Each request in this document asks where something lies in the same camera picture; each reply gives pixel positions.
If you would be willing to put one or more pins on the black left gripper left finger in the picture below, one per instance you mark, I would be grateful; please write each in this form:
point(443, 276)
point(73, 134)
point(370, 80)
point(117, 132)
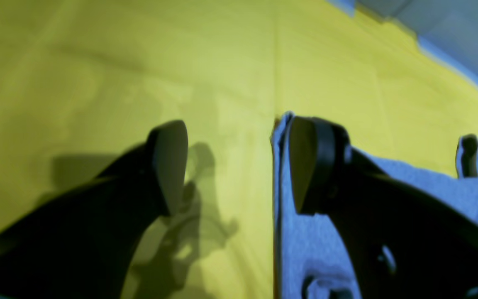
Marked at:
point(81, 243)

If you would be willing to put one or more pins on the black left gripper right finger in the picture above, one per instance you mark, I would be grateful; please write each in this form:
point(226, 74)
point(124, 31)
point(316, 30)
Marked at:
point(402, 242)

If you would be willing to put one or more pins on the grey t-shirt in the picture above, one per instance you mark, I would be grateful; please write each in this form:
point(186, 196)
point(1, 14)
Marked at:
point(311, 259)

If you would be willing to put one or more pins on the yellow table cloth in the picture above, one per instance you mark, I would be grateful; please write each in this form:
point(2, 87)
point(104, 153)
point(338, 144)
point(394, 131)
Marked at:
point(81, 81)

